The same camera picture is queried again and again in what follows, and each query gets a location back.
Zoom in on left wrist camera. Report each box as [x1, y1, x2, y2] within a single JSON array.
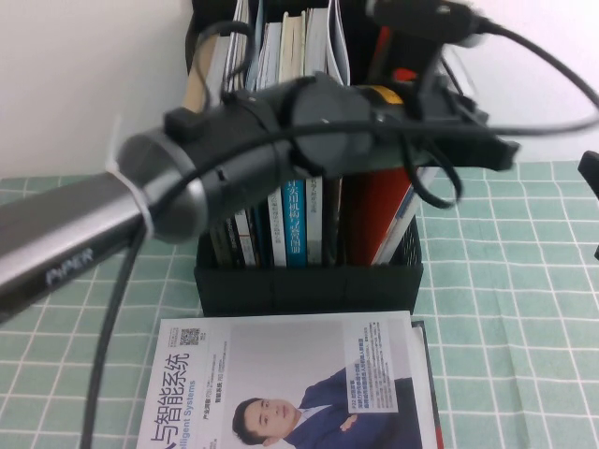
[[364, 0, 490, 48]]

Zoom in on blue spine mechanical design book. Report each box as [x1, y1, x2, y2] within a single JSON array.
[[279, 11, 309, 268]]

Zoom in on dark hardcover book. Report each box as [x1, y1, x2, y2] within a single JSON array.
[[410, 319, 446, 449]]

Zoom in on left camera mount bracket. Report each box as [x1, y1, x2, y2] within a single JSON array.
[[387, 22, 446, 94]]

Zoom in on black spine book white title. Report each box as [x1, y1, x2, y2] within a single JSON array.
[[205, 36, 249, 268]]

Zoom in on left camera black cable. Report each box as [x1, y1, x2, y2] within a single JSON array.
[[280, 16, 599, 137]]

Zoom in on white spine orange band book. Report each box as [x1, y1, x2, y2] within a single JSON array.
[[256, 22, 288, 268], [305, 7, 329, 267]]

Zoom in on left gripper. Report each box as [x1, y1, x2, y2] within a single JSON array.
[[397, 74, 521, 169]]

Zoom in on dark cover magazine curled pages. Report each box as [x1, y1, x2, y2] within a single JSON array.
[[323, 0, 353, 268]]

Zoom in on small dark olive book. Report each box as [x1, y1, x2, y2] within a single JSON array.
[[209, 224, 235, 268]]

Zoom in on black plastic book holder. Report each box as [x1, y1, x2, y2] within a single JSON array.
[[185, 0, 426, 315]]

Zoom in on cyan spine book tan pages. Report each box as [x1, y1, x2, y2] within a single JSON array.
[[181, 35, 221, 116]]

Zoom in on blue cover soft magazine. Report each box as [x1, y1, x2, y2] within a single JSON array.
[[226, 0, 273, 268]]

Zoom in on thin black cable loop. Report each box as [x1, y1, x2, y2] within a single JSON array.
[[194, 21, 256, 111]]

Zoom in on portrait cover magazine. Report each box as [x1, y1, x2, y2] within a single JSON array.
[[136, 311, 427, 449]]

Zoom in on white cable tie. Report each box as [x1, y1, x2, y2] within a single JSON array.
[[105, 114, 155, 239]]

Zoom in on grey spine thin book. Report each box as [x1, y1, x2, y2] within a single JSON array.
[[232, 210, 257, 267]]

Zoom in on green checked tablecloth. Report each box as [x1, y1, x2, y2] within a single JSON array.
[[0, 161, 599, 449]]

